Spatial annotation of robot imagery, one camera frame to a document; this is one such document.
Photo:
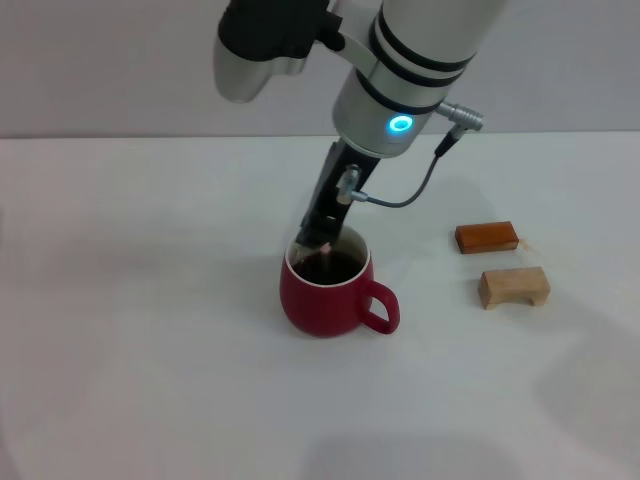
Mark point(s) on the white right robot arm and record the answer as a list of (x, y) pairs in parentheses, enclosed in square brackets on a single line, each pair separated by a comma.
[(400, 65)]

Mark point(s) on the dark orange wooden block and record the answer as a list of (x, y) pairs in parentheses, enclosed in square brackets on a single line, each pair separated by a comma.
[(485, 237)]

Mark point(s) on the light wooden arch block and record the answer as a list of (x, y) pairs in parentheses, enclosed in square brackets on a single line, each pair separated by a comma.
[(510, 285)]

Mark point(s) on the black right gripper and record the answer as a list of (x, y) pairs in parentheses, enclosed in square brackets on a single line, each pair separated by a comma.
[(330, 190)]

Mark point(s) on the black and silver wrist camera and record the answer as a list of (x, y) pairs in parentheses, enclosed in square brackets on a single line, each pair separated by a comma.
[(265, 30)]

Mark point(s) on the red ceramic cup with coffee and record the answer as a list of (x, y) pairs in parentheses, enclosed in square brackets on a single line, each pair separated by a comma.
[(325, 310)]

